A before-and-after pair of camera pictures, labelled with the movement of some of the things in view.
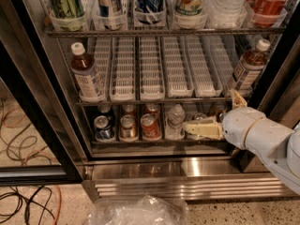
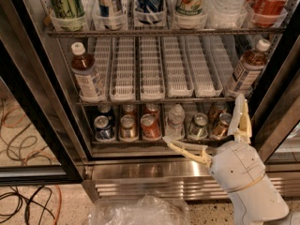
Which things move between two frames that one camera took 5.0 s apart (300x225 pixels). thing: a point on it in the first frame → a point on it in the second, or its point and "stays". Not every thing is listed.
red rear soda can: x=152 y=109 stays
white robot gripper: x=238 y=126 → x=236 y=165
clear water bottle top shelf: x=226 y=6 stays
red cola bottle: x=267 y=2 stays
